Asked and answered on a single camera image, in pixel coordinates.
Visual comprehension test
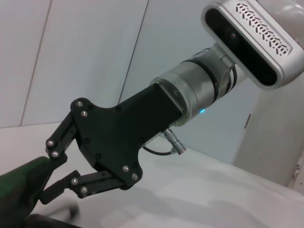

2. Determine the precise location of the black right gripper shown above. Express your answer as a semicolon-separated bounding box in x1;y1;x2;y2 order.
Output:
39;82;185;205

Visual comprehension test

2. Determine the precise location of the green glasses case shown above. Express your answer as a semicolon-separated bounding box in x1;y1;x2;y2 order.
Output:
0;155;80;228

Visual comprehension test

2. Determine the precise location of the white side panel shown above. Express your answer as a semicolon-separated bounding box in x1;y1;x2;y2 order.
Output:
232;78;304;190

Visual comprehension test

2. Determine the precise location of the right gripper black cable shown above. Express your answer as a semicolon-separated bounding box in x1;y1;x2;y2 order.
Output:
142;127;188;157

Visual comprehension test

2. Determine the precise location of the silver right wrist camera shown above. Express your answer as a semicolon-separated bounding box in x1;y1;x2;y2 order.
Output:
200;0;304;91

